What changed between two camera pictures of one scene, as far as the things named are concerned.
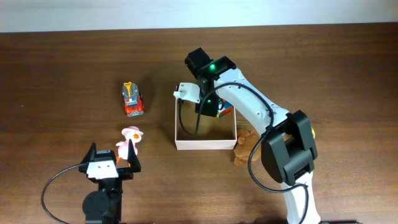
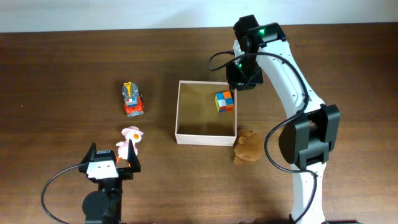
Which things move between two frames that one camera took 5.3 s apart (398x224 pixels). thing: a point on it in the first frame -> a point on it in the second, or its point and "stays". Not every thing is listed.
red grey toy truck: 134,102 stays
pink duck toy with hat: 130,132 stays
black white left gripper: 127,173 stays
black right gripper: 209,109 -> 234,81
